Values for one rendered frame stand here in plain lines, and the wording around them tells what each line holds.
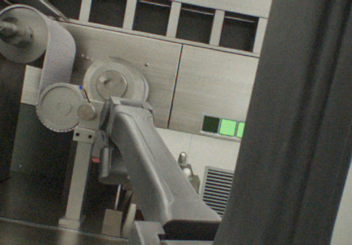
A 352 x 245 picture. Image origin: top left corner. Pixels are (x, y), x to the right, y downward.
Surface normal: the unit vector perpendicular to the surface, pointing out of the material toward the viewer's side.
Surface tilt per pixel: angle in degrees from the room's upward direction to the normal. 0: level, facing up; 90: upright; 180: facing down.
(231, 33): 90
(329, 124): 94
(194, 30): 90
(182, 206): 15
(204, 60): 90
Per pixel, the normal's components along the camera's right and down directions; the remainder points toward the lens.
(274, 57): -0.94, -0.14
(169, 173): 0.25, -0.92
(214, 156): 0.00, 0.05
